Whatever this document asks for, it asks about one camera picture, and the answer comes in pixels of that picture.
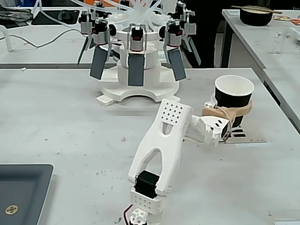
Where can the tan gripper with servo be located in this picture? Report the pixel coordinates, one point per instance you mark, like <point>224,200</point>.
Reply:
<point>212,111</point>

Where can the black paper cup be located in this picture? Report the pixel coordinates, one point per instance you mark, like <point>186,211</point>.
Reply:
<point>232,98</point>

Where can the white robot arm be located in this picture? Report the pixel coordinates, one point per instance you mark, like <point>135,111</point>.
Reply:
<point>161,145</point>

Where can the printed paper mat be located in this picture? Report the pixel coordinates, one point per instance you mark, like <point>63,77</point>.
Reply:
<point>253,137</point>

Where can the dark grey dispenser paddle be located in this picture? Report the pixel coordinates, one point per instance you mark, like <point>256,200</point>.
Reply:
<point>136,70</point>
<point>97,63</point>
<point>84,48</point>
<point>193,54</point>
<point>178,65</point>

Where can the white dispenser carousel base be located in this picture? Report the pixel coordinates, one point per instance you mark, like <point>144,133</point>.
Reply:
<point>140,93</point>

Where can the black red dispenser valve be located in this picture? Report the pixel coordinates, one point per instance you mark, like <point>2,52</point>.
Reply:
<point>137,42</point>
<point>100,35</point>
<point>191,25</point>
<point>173,35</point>
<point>84,27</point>

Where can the black bowl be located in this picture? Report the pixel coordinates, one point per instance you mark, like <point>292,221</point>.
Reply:
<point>255,18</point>

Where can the wooden chopsticks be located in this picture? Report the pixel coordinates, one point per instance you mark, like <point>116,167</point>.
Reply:
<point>257,9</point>

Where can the orange packet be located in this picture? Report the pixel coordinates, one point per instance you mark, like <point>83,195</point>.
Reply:
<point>295,21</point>

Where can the translucent tube bundle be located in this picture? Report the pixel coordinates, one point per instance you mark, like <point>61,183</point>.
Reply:
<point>143,7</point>

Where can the white paper sheet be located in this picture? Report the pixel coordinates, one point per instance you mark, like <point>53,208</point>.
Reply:
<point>288,222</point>

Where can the black flat pad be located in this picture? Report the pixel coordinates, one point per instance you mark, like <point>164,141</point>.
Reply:
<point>51,18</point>

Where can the dark grey tray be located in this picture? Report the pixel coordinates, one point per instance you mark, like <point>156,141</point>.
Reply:
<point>21,187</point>

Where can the grey crumpled cloth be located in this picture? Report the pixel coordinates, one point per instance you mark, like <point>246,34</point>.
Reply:
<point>14,16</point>

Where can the white frame stand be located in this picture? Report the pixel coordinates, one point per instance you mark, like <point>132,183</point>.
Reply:
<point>8,42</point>

